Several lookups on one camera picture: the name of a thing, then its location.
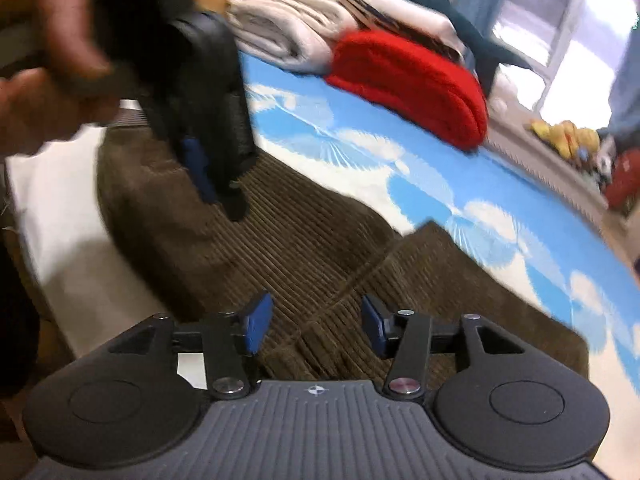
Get white and pink folded bedding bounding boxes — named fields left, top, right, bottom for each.
left=272, top=0, right=468, bottom=66

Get blue white printed bed sheet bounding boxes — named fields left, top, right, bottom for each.
left=5, top=50, right=640, bottom=480

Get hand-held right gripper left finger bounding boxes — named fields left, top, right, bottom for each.
left=102, top=292, right=275, bottom=401

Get red folded blanket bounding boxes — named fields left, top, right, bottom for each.
left=325, top=30, right=490, bottom=152

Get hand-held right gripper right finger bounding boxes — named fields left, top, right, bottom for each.
left=361, top=294, right=531, bottom=401

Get large yellow bear plush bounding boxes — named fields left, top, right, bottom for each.
left=565, top=127, right=601, bottom=156

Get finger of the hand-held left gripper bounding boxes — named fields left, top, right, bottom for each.
left=215, top=92, right=258, bottom=223
left=172, top=136, right=218, bottom=205

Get window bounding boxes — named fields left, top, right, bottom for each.
left=490, top=0, right=640, bottom=121

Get red cushion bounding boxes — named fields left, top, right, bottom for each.
left=605, top=152, right=640, bottom=211

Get white folded duvet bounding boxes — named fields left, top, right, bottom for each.
left=330, top=0, right=461, bottom=46

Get small yellow plush toy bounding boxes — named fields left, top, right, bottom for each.
left=530, top=120, right=567, bottom=150

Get person's left hand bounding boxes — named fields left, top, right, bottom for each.
left=0, top=0, right=121, bottom=157

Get olive corduroy pants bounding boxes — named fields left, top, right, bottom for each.
left=96, top=125, right=591, bottom=391

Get cream folded quilt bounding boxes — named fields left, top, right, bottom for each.
left=225, top=0, right=361, bottom=75

